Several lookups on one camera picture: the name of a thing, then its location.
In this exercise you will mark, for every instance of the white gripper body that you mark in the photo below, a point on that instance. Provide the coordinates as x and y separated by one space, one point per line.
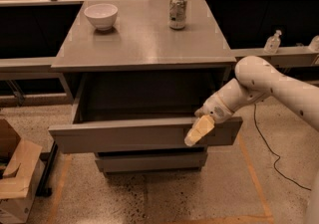
215 108

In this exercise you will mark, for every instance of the grey top drawer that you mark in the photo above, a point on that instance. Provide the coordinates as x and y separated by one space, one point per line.
132 111

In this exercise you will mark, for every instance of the grey drawer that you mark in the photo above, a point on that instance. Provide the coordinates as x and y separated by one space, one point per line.
132 111
152 161

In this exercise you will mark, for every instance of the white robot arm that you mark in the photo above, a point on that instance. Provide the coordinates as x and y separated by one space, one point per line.
255 80

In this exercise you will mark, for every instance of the grey bottom drawer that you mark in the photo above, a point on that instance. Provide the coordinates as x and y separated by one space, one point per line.
152 161

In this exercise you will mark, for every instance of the grey drawer cabinet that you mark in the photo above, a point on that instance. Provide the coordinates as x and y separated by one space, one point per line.
142 40

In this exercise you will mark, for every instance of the open cardboard box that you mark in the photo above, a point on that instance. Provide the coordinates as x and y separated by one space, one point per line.
20 176

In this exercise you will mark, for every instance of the clear sanitizer bottle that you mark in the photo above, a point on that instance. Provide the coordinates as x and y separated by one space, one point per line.
273 43

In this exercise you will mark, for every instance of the crushed white soda can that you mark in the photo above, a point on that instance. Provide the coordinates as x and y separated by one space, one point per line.
177 14

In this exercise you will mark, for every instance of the white ceramic bowl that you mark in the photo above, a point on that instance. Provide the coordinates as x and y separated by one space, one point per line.
102 16

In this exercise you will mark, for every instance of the black metal stand bar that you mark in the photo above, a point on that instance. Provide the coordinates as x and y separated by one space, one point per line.
48 158

